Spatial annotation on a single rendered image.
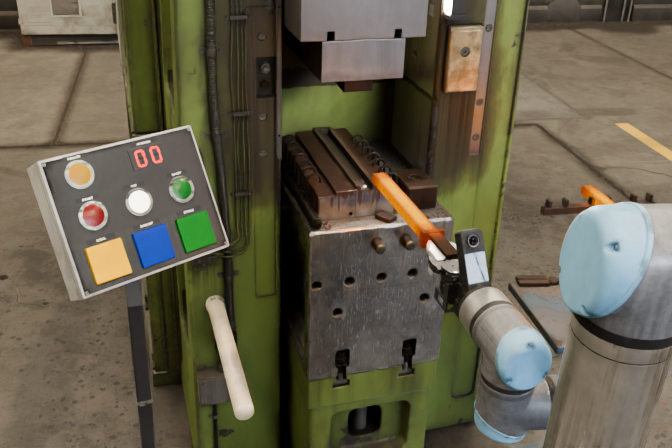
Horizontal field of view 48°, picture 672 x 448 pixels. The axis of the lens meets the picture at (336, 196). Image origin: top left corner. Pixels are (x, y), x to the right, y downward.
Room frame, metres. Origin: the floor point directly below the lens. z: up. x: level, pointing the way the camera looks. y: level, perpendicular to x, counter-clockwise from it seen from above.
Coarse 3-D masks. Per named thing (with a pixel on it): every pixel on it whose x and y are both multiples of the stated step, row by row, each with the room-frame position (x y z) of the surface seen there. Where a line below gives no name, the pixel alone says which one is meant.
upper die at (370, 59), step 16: (288, 32) 1.97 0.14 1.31; (304, 48) 1.81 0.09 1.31; (320, 48) 1.68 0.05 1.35; (336, 48) 1.68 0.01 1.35; (352, 48) 1.69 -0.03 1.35; (368, 48) 1.70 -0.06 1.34; (384, 48) 1.71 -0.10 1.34; (400, 48) 1.72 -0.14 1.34; (320, 64) 1.67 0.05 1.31; (336, 64) 1.68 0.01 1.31; (352, 64) 1.69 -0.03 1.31; (368, 64) 1.70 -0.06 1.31; (384, 64) 1.71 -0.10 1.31; (400, 64) 1.72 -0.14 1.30; (320, 80) 1.67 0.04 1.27; (336, 80) 1.68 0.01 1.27; (352, 80) 1.69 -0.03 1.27
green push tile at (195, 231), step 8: (192, 216) 1.43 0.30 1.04; (200, 216) 1.44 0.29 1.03; (176, 224) 1.41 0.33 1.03; (184, 224) 1.41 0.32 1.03; (192, 224) 1.42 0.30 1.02; (200, 224) 1.43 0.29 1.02; (208, 224) 1.44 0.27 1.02; (184, 232) 1.40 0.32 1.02; (192, 232) 1.41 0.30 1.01; (200, 232) 1.42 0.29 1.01; (208, 232) 1.43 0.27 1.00; (184, 240) 1.39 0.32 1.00; (192, 240) 1.40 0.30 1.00; (200, 240) 1.41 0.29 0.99; (208, 240) 1.42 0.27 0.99; (184, 248) 1.39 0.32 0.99; (192, 248) 1.39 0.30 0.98
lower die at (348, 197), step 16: (320, 128) 2.09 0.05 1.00; (304, 144) 1.99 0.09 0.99; (320, 144) 1.99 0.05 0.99; (352, 144) 1.99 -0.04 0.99; (288, 160) 1.97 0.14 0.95; (320, 160) 1.87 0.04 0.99; (336, 160) 1.86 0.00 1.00; (368, 160) 1.88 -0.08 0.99; (304, 176) 1.80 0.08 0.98; (336, 176) 1.77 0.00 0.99; (352, 176) 1.75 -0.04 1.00; (368, 176) 1.76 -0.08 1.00; (320, 192) 1.69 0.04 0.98; (336, 192) 1.68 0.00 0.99; (352, 192) 1.69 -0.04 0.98; (368, 192) 1.70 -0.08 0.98; (320, 208) 1.67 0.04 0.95; (336, 208) 1.68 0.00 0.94; (352, 208) 1.69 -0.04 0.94; (368, 208) 1.71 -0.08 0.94; (384, 208) 1.72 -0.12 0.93
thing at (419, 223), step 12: (372, 180) 1.62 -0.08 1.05; (384, 180) 1.59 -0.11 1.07; (384, 192) 1.55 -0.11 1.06; (396, 192) 1.52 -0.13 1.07; (396, 204) 1.47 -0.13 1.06; (408, 204) 1.46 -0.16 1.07; (408, 216) 1.41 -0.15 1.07; (420, 216) 1.40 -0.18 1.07; (420, 228) 1.35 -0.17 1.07; (432, 228) 1.35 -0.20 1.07; (420, 240) 1.32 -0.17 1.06; (432, 240) 1.29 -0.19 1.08; (444, 240) 1.29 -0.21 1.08; (444, 252) 1.24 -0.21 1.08; (456, 252) 1.24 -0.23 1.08
